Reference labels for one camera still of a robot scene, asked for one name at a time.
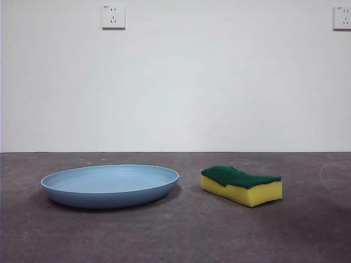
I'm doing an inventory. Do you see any blue round plate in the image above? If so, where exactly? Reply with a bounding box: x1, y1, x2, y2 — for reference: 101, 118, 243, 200
41, 163, 180, 209

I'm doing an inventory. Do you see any yellow sponge with green pad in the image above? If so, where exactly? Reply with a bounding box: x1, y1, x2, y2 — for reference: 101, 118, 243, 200
200, 165, 283, 209

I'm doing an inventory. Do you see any white wall socket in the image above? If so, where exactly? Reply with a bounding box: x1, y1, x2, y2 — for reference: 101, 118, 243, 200
333, 5, 351, 31
101, 4, 127, 30

